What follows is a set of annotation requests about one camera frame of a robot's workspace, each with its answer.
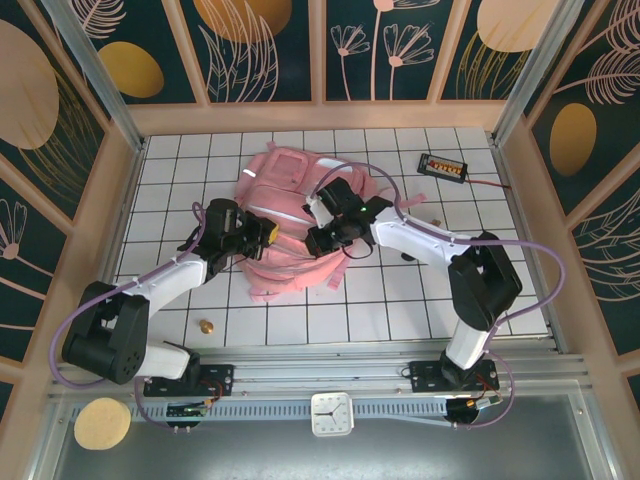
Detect pink school backpack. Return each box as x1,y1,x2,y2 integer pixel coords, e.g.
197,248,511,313
233,141,429,304

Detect orange black utility knife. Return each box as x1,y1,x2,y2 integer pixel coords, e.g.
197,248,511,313
398,217,443,263

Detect black board with orange connectors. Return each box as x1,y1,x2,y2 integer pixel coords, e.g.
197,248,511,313
417,152,470,182

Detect white square clock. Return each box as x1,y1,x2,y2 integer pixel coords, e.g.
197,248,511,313
309,392,357,439

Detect small black controller board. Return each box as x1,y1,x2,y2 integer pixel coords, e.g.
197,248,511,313
166,399,221,419

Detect round yellow sponge disc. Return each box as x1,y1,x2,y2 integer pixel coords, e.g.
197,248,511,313
73,397,132,450

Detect aluminium mounting rail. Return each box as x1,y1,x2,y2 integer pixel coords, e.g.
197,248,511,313
49,349,591,401

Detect thin red black wire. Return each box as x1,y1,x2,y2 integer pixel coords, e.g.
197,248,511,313
464,174,512,191

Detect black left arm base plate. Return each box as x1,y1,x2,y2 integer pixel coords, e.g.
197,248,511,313
143,363,236,399

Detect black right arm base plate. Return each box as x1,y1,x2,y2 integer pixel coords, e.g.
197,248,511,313
409,359,500,396

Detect white slotted cable duct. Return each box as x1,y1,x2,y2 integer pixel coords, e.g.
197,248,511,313
72,398,451,429

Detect aluminium frame post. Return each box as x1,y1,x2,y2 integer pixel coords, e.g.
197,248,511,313
488,0,599,147
39,0,147,154

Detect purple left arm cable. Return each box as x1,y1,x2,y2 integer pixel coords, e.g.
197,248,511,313
52,201,211,432

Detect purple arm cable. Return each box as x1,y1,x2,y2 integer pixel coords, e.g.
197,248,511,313
52,201,211,432
312,162,569,430

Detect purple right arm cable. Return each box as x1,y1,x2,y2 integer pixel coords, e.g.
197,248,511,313
312,162,569,430

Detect small controller board with wires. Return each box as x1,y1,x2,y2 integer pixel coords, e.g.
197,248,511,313
464,396,503,412

